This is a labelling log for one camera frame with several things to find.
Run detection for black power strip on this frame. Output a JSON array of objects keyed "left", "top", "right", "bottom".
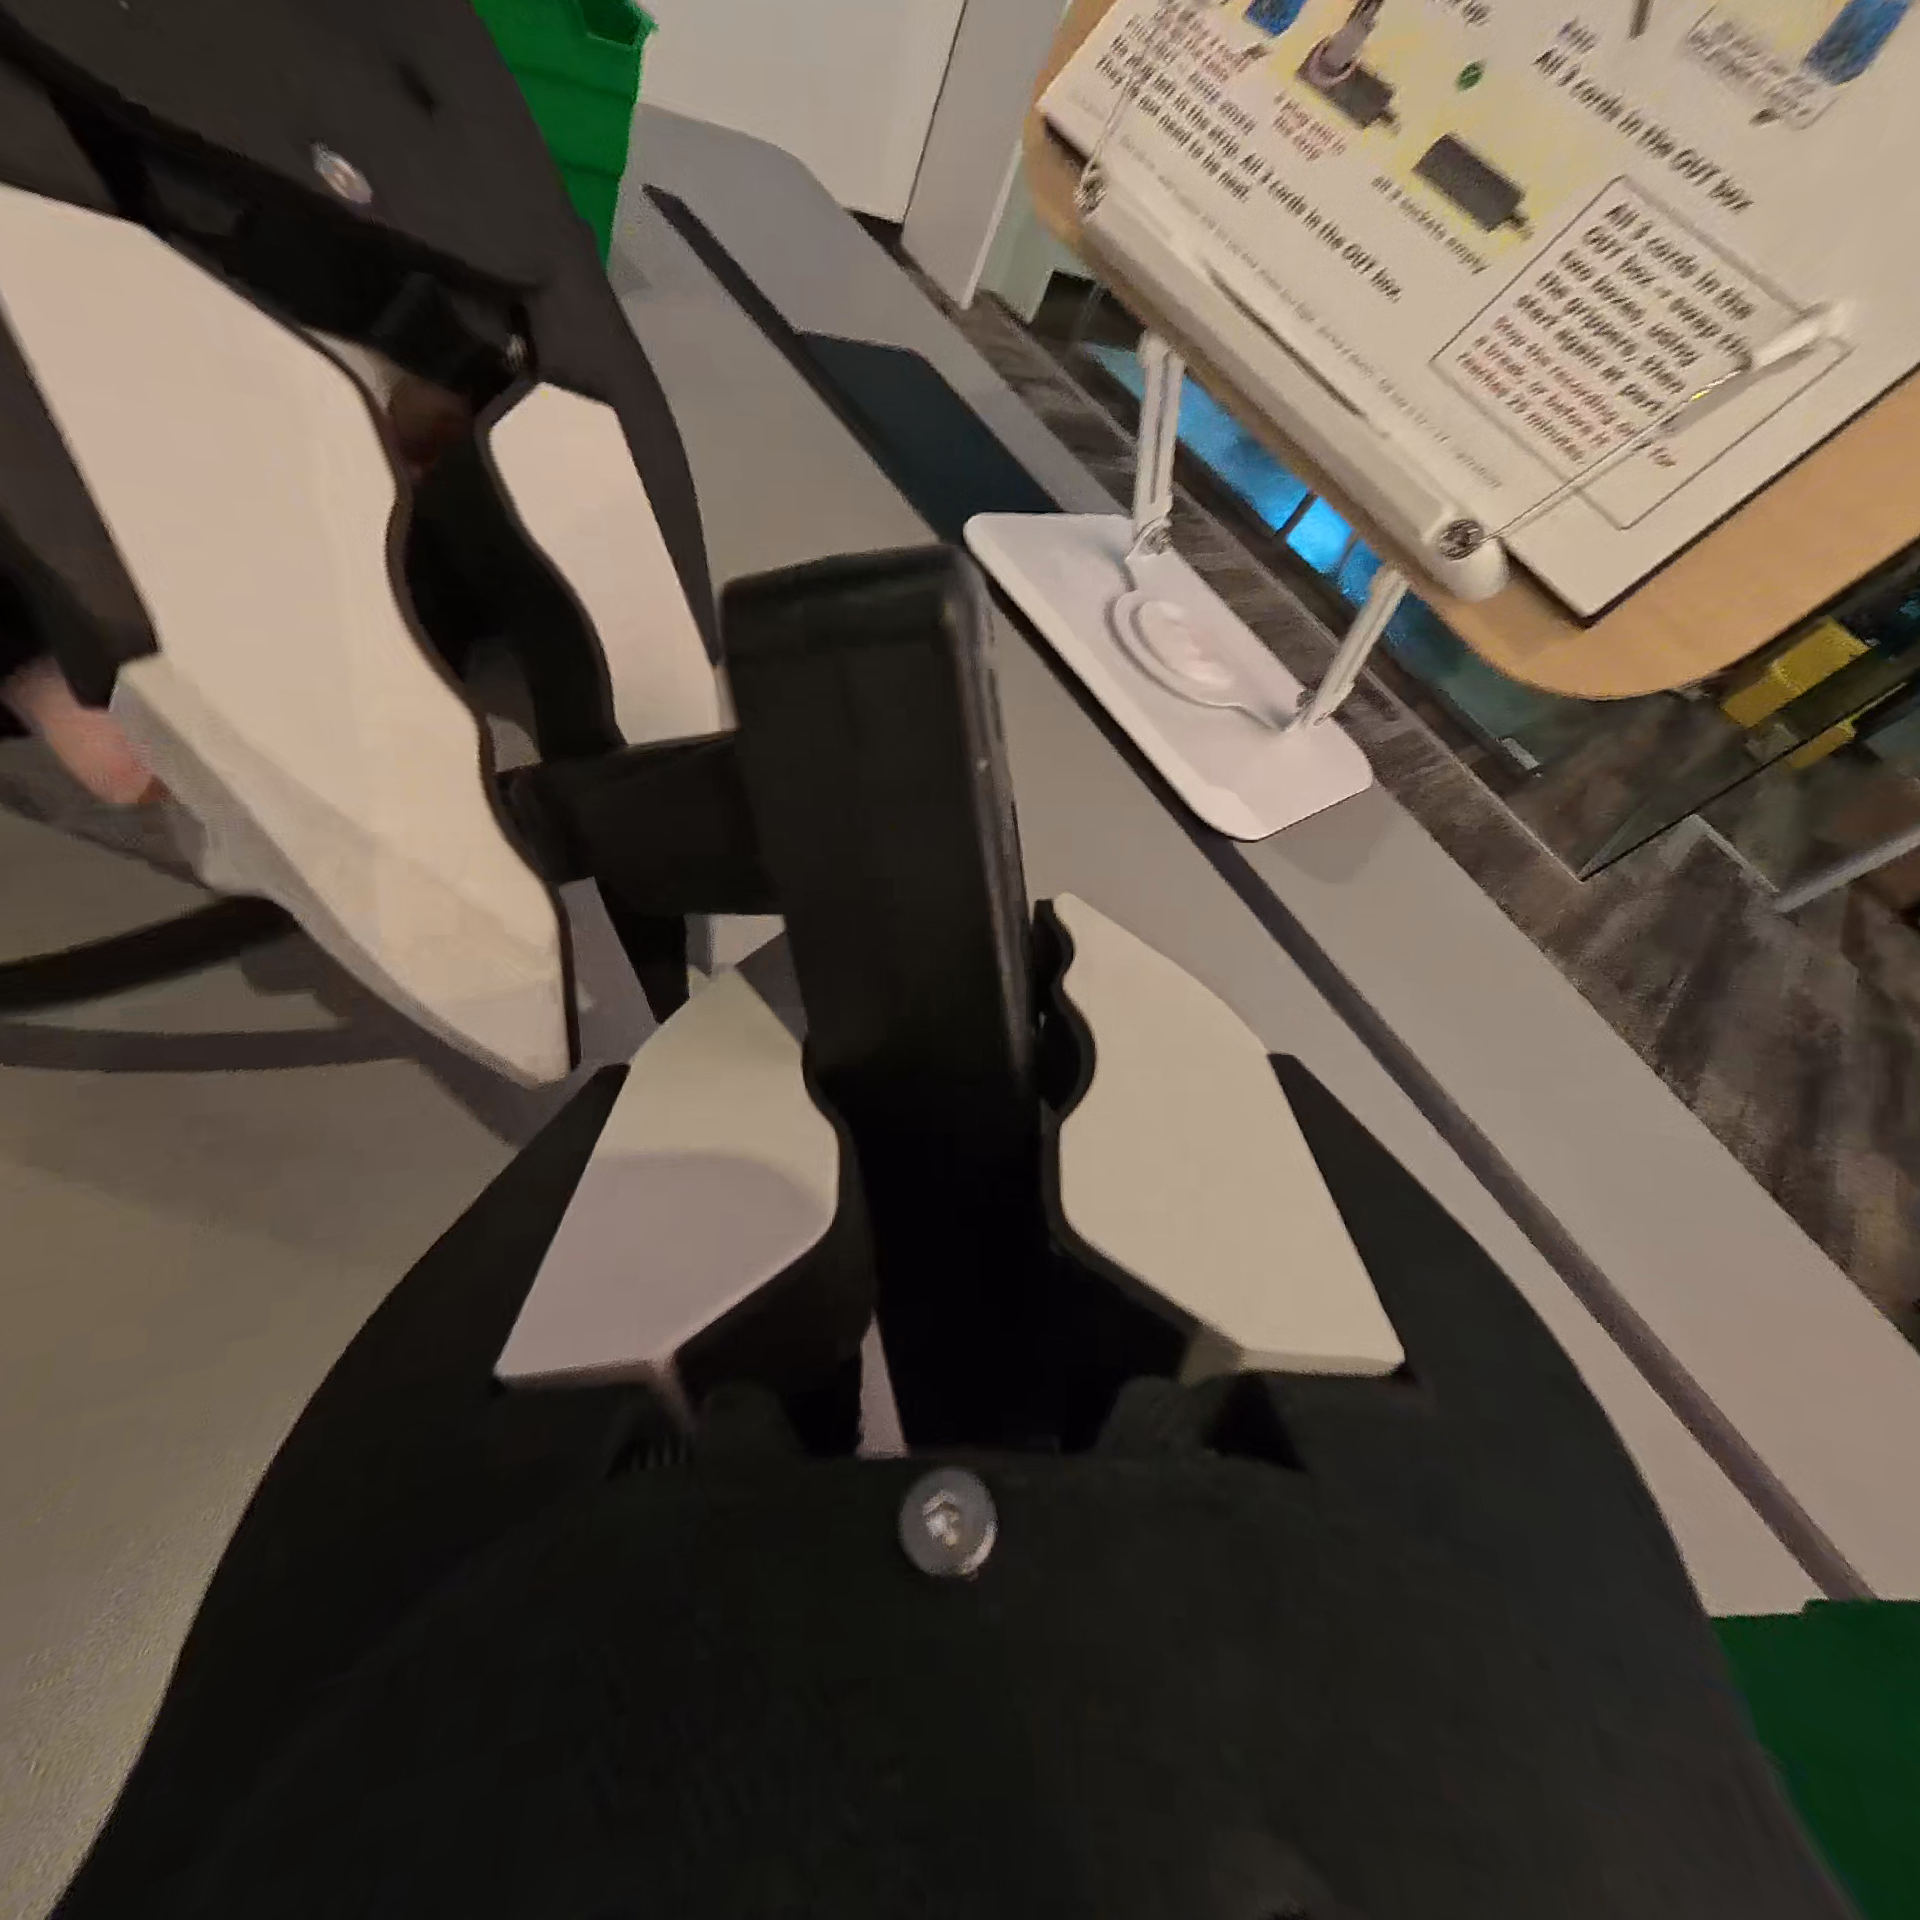
[{"left": 719, "top": 546, "right": 1056, "bottom": 1454}]

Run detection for glass railing panel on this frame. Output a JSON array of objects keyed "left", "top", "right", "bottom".
[{"left": 1486, "top": 555, "right": 1920, "bottom": 902}]

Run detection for document holder with white base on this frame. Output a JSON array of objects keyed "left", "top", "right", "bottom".
[{"left": 960, "top": 0, "right": 1920, "bottom": 841}]

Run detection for person's left hand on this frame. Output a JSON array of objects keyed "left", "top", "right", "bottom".
[{"left": 0, "top": 662, "right": 168, "bottom": 807}]

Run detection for yellow bin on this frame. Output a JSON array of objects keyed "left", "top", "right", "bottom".
[{"left": 1725, "top": 622, "right": 1870, "bottom": 767}]

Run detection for printed instruction sheet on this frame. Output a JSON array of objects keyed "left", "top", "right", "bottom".
[{"left": 1041, "top": 0, "right": 1920, "bottom": 619}]

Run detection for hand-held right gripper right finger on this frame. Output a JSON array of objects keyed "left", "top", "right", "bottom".
[{"left": 1036, "top": 897, "right": 1408, "bottom": 1379}]

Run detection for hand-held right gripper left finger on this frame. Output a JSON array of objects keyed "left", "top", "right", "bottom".
[{"left": 496, "top": 967, "right": 859, "bottom": 1385}]

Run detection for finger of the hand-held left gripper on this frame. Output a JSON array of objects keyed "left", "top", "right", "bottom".
[
  {"left": 0, "top": 188, "right": 582, "bottom": 1086},
  {"left": 401, "top": 379, "right": 740, "bottom": 753}
]

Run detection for black power plug cord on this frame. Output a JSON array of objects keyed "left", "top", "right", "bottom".
[{"left": 0, "top": 732, "right": 784, "bottom": 1075}]

